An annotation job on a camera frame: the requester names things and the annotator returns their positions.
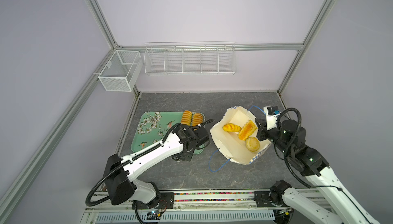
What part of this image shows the yellow fake bread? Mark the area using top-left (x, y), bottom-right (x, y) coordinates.
top-left (238, 120), bottom-right (257, 141)
top-left (181, 110), bottom-right (192, 126)

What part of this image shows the yellow fake bread loaf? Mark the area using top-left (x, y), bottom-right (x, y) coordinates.
top-left (191, 113), bottom-right (204, 126)

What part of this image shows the round yellow fake bun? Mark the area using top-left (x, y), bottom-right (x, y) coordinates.
top-left (245, 137), bottom-right (260, 152)

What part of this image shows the small striped yellow bread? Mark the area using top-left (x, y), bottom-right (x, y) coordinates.
top-left (222, 123), bottom-right (242, 133)

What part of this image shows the checkered paper bag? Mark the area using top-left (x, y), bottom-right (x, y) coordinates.
top-left (210, 106), bottom-right (272, 165)

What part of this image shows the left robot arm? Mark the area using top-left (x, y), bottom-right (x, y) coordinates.
top-left (85, 123), bottom-right (210, 209)

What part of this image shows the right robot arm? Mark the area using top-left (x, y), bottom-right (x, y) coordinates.
top-left (254, 116), bottom-right (378, 224)

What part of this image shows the green floral tray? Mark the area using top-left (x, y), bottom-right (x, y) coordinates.
top-left (131, 111), bottom-right (206, 155)

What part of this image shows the white mesh box basket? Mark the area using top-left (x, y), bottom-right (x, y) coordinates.
top-left (98, 50), bottom-right (143, 92)

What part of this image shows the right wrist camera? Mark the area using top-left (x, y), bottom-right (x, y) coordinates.
top-left (264, 105), bottom-right (280, 130)

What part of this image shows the white wire shelf basket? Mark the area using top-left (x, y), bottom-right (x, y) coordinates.
top-left (144, 42), bottom-right (237, 75)

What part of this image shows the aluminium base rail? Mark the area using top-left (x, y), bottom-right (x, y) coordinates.
top-left (80, 189), bottom-right (302, 224)

